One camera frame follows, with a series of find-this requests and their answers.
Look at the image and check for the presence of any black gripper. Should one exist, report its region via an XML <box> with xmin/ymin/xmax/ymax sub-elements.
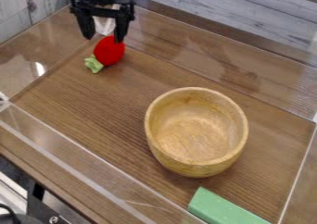
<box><xmin>71</xmin><ymin>0</ymin><xmax>136</xmax><ymax>43</ymax></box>

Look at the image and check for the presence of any red plush strawberry toy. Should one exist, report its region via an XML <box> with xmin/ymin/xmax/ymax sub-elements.
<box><xmin>85</xmin><ymin>35</ymin><xmax>126</xmax><ymax>73</ymax></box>

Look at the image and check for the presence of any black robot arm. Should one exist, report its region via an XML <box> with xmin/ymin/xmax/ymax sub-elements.
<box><xmin>70</xmin><ymin>0</ymin><xmax>136</xmax><ymax>43</ymax></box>

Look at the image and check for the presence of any wooden bowl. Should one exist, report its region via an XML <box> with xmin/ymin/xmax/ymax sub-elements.
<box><xmin>144</xmin><ymin>87</ymin><xmax>249</xmax><ymax>178</ymax></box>

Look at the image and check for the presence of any green foam block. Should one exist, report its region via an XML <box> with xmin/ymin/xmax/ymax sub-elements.
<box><xmin>189</xmin><ymin>187</ymin><xmax>272</xmax><ymax>224</ymax></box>

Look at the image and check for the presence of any clear acrylic corner bracket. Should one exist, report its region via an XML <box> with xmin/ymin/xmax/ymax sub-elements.
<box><xmin>93</xmin><ymin>4</ymin><xmax>122</xmax><ymax>36</ymax></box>

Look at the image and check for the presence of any black table leg bracket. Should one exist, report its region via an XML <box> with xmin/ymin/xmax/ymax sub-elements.
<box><xmin>26</xmin><ymin>180</ymin><xmax>85</xmax><ymax>224</ymax></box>

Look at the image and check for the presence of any black cable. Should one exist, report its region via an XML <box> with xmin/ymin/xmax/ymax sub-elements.
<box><xmin>0</xmin><ymin>203</ymin><xmax>23</xmax><ymax>224</ymax></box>

